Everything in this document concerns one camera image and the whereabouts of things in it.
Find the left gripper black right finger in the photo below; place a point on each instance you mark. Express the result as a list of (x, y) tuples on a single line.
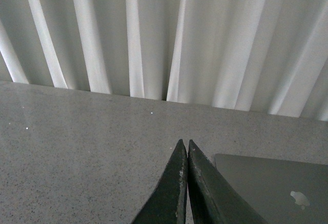
[(212, 198)]

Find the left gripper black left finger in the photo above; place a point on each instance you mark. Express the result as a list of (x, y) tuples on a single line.
[(167, 203)]

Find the grey laptop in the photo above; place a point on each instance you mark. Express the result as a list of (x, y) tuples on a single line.
[(281, 191)]

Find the white curtain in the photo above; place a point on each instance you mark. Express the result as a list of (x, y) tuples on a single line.
[(252, 55)]

